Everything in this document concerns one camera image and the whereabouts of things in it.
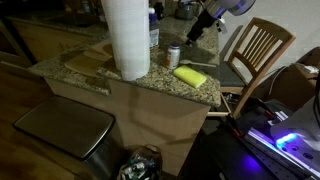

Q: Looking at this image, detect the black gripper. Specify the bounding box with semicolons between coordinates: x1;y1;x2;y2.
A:
184;8;218;47

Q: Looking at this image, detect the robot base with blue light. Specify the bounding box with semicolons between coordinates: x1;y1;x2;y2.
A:
245;96;320;179

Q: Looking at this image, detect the white plastic spoon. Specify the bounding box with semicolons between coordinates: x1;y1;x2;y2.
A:
179;59;217;69

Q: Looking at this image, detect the beige counter cabinet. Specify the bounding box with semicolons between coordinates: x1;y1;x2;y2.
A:
44;77;212;177

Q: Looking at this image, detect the white pill bottle blue cap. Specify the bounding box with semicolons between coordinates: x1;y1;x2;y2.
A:
165;41;181;70

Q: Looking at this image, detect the steel pot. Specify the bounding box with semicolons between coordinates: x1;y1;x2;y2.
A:
174;1;201;21

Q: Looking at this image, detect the yellow-green sponge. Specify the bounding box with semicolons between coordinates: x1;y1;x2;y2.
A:
172;64;208;89

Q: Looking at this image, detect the dark bottle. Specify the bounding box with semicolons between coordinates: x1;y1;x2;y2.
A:
153;1;165;21

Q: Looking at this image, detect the grey chair cushion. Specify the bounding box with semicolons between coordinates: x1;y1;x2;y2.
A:
217;61;246;88

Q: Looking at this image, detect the white paper towel roll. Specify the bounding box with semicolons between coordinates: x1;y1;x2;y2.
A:
100;0;152;82

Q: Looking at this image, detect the wooden slatted chair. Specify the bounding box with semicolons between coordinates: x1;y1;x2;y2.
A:
219;17;297;120

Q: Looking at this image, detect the wooden open drawer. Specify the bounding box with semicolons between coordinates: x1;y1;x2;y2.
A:
206;92;233;118

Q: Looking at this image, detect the wooden cutting board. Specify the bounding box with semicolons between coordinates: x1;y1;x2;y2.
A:
63;39;116;79

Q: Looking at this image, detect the brown cardboard box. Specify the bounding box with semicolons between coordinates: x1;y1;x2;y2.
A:
266;46;320;112

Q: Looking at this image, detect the white power adapter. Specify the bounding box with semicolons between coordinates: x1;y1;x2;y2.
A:
302;64;320;75

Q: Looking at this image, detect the bag of recyclables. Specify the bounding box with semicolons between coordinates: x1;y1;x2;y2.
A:
117;143;164;180

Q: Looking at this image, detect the stainless steel trash can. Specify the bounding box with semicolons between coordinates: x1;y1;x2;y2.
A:
12;95;118;180

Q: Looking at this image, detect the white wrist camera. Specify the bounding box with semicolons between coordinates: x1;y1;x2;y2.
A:
215;16;230;35

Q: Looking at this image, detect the grey cable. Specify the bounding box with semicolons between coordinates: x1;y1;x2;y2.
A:
267;65;288;98

